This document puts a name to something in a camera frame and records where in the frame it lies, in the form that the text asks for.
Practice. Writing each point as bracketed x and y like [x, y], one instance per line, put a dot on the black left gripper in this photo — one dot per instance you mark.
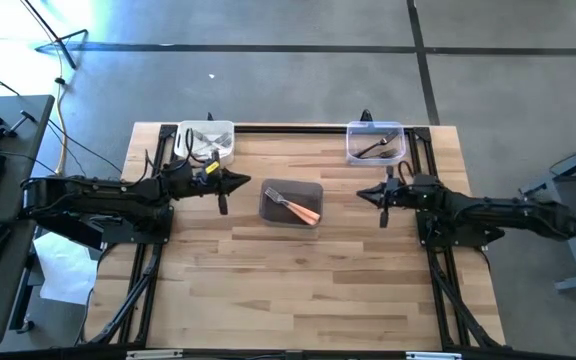
[178, 181]

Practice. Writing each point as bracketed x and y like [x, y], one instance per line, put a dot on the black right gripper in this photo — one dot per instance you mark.
[425, 197]

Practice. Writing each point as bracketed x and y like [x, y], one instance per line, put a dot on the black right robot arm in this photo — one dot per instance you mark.
[508, 212]

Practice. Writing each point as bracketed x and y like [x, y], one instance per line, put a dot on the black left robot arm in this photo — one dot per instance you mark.
[93, 195]

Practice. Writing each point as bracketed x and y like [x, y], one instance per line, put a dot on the white plastic bin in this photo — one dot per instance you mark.
[185, 155]

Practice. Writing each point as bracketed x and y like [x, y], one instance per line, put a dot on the clear plastic bin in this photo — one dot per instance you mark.
[368, 135]

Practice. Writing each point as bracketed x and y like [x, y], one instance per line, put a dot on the smoky grey plastic bin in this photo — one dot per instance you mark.
[308, 192]

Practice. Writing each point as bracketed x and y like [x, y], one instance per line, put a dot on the white paper sheet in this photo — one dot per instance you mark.
[65, 270]

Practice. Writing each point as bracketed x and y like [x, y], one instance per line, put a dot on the black tripod stand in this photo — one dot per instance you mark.
[60, 43]

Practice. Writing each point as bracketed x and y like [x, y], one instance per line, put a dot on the grey desk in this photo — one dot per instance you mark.
[13, 280]

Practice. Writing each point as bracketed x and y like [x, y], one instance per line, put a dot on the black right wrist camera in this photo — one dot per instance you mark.
[400, 192]

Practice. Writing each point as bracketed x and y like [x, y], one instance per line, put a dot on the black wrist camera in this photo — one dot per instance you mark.
[400, 192]
[205, 179]

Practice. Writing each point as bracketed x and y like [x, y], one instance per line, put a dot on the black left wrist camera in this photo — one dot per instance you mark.
[205, 179]

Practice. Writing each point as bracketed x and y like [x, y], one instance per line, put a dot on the black frame clamp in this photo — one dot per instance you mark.
[210, 117]
[366, 116]

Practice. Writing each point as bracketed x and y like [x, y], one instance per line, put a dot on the black table frame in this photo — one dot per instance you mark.
[293, 129]

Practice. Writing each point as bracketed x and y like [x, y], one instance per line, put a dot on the silver table bracket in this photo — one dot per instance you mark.
[153, 354]
[433, 355]

